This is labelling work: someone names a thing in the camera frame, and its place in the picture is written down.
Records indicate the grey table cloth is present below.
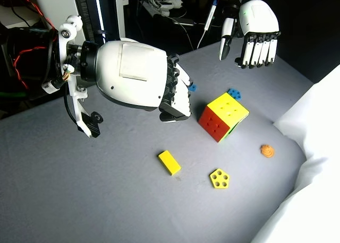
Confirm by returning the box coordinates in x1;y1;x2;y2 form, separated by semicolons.
0;45;314;243

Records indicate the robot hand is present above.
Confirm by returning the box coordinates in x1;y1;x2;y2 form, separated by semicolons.
218;0;282;70
95;37;194;124

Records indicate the white mechanical device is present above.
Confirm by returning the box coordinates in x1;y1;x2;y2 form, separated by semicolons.
144;0;184;17

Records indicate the dark flat device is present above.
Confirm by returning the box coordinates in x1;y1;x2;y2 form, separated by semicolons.
172;16;196;26

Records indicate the white sheet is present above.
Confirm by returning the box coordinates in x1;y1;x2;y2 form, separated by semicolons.
251;64;340;243

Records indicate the multicoloured puzzle cube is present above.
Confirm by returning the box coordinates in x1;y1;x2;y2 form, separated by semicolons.
198;92;250;143

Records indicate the yellow rectangular block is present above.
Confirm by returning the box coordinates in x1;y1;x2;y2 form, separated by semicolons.
157;150;182;176

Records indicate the white robot body column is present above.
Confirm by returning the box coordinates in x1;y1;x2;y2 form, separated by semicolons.
31;0;130;46

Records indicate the orange swirl toy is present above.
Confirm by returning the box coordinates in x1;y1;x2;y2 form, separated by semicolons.
259;144;276;158

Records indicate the yellow pentagon block with holes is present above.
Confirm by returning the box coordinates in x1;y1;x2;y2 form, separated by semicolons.
209;168;230;189

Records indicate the blue pentagon block with holes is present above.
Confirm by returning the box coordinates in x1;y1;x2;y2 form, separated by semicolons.
227;88;243;101

